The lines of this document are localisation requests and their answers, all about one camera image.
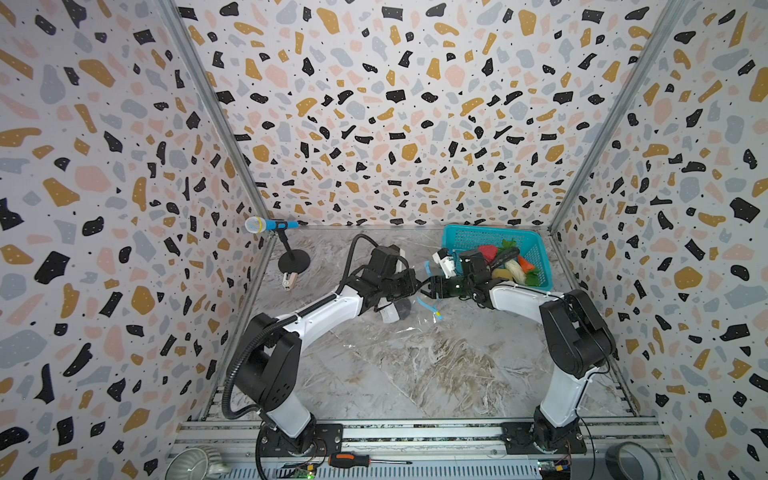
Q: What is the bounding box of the clear zip top bag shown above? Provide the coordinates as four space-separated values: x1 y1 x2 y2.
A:
311 263 511 409

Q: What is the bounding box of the dark avocado toy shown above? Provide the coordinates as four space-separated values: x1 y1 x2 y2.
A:
393 299 412 320

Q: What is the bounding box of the dark eggplant toy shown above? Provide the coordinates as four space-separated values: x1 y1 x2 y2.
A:
489 247 520 270

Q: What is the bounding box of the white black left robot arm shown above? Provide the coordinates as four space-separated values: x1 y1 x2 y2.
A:
220 245 420 440

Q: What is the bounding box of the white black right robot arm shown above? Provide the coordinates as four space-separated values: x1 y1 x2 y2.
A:
422 247 616 453

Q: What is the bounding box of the white radish toy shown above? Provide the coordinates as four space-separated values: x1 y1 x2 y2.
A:
505 260 526 284

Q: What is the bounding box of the orange carrot toy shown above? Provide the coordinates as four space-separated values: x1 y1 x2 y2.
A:
516 255 536 272

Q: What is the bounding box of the green lettuce toy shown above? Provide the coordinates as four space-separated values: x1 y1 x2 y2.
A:
525 271 541 287

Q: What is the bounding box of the teal plastic basket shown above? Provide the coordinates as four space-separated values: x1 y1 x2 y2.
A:
442 225 554 291

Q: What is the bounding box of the black microphone stand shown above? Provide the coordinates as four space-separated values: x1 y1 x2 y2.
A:
274 220 311 274

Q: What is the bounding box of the pink white small device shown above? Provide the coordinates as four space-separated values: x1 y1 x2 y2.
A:
282 272 298 291

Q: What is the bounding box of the blue microphone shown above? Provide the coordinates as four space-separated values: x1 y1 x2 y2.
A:
245 216 300 234

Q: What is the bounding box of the grey tape roll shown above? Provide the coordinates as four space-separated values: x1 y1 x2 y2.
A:
604 442 662 480

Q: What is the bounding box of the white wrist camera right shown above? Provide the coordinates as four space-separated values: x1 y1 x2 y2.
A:
432 248 457 278

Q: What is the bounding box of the black corrugated cable hose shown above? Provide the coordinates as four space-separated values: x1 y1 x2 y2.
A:
220 233 379 421

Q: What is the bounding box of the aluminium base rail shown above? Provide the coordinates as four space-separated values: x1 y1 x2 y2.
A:
169 417 686 479

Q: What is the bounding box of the orange handle screwdriver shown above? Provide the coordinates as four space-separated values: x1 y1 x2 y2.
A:
328 452 413 469

